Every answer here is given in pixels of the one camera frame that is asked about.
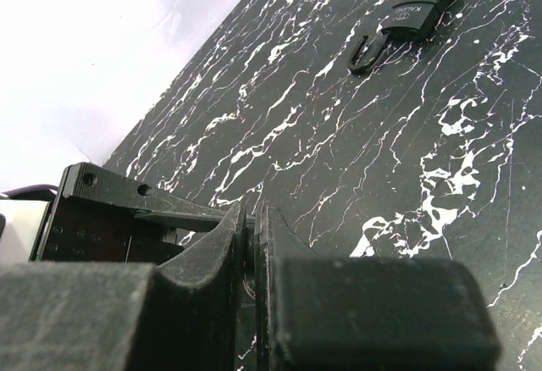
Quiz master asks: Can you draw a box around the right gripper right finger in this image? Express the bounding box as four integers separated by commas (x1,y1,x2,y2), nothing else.
253,202,501,370

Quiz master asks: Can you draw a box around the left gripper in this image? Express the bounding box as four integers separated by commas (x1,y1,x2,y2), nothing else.
27,161,257,263

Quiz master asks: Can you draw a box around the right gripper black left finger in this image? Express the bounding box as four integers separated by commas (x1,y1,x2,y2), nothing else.
1,203,246,370

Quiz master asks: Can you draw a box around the black padlock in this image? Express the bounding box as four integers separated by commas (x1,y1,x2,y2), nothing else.
347,0,453,75

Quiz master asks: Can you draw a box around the black marble pattern mat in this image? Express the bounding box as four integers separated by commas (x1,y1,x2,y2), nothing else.
106,0,541,370

